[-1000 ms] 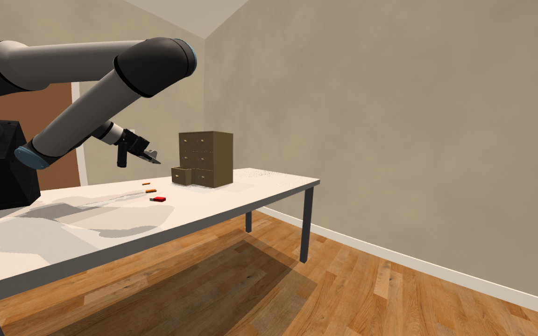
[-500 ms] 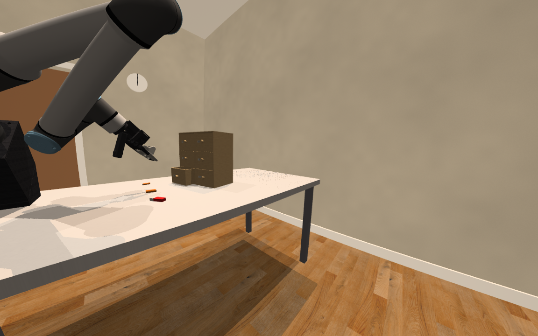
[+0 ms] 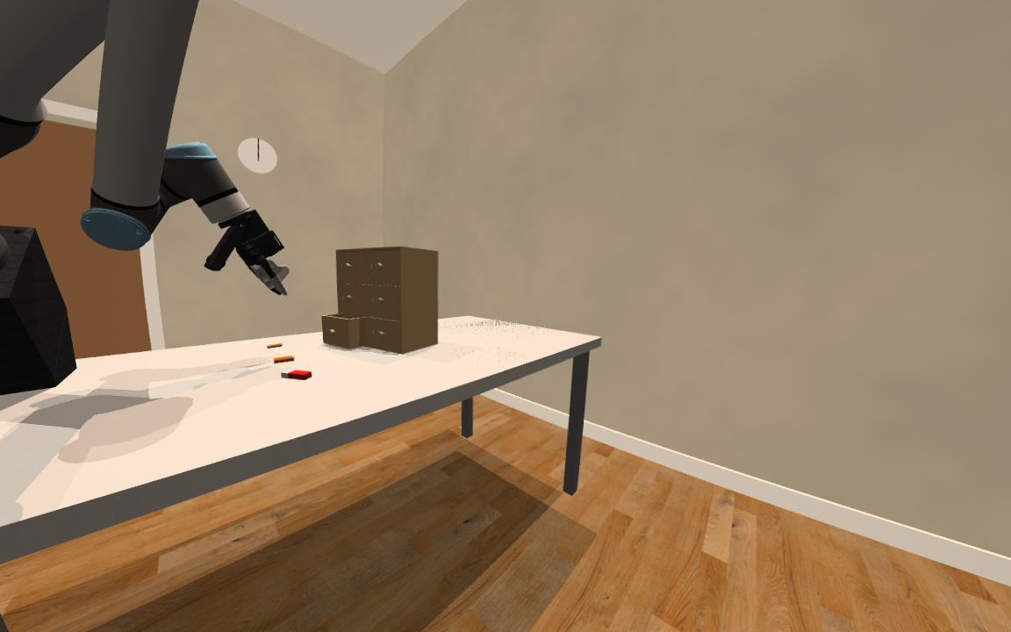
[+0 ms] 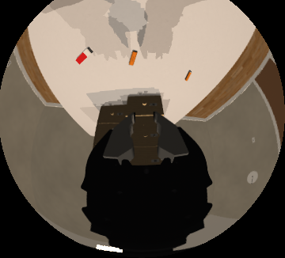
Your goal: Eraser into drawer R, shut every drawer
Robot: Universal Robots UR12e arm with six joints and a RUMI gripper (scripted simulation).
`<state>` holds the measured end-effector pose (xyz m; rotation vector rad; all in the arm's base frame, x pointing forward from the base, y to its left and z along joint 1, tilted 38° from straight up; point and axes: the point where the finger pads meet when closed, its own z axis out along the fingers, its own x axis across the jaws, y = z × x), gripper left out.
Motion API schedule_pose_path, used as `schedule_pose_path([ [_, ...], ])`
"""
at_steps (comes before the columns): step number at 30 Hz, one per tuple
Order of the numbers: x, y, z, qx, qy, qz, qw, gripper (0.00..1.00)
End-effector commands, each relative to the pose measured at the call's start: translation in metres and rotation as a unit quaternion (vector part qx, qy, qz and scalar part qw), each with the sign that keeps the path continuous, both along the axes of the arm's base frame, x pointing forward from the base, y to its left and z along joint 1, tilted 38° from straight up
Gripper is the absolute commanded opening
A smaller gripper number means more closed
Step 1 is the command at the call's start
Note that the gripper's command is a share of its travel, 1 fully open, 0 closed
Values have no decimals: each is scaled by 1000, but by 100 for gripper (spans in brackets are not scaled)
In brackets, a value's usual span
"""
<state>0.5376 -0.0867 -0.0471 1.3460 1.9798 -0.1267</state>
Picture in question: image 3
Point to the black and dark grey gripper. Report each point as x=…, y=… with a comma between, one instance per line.
x=256, y=244

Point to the dark brown wooden drawer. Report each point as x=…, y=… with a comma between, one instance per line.
x=352, y=297
x=383, y=300
x=383, y=266
x=351, y=266
x=389, y=329
x=348, y=330

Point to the wooden chest of drawers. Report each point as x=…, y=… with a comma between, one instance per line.
x=418, y=296

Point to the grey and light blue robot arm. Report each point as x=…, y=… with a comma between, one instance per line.
x=145, y=43

